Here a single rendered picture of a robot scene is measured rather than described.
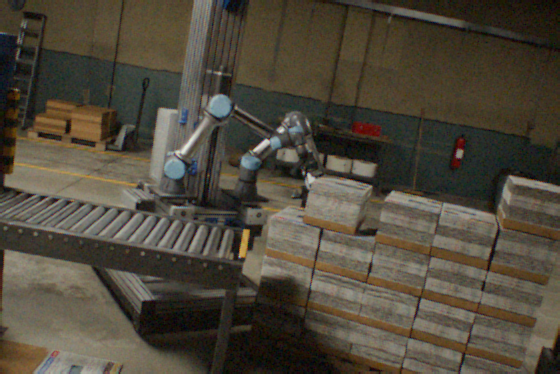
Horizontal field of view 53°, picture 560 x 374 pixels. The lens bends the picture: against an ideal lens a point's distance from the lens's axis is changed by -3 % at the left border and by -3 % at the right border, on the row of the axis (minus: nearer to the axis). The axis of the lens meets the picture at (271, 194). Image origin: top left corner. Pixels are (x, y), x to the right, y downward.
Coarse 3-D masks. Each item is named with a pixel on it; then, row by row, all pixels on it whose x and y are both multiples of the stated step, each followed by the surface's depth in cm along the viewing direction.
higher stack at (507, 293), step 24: (504, 192) 302; (528, 192) 271; (552, 192) 268; (504, 216) 277; (528, 216) 272; (552, 216) 269; (504, 240) 277; (528, 240) 274; (552, 240) 271; (504, 264) 279; (528, 264) 276; (552, 264) 272; (504, 288) 281; (528, 288) 277; (528, 312) 278; (480, 336) 288; (504, 336) 284; (528, 336) 280; (480, 360) 289
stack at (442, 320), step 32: (288, 224) 311; (320, 256) 308; (352, 256) 303; (384, 256) 298; (416, 256) 292; (288, 288) 317; (320, 288) 310; (352, 288) 305; (384, 288) 300; (448, 288) 290; (480, 288) 285; (256, 320) 326; (288, 320) 320; (320, 320) 313; (384, 320) 303; (416, 320) 297; (448, 320) 292; (256, 352) 328; (288, 352) 337; (352, 352) 311; (384, 352) 305; (416, 352) 299; (448, 352) 294
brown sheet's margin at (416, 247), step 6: (378, 234) 296; (378, 240) 297; (384, 240) 296; (390, 240) 295; (396, 240) 294; (402, 240) 293; (402, 246) 293; (408, 246) 292; (414, 246) 291; (420, 246) 291; (426, 246) 290; (420, 252) 291; (426, 252) 290
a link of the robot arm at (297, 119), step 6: (294, 114) 359; (300, 114) 357; (294, 120) 355; (300, 120) 354; (306, 120) 355; (306, 126) 353; (306, 132) 353; (306, 138) 355; (312, 138) 357; (312, 144) 357; (318, 156) 360; (318, 162) 360; (318, 174) 362; (324, 174) 363
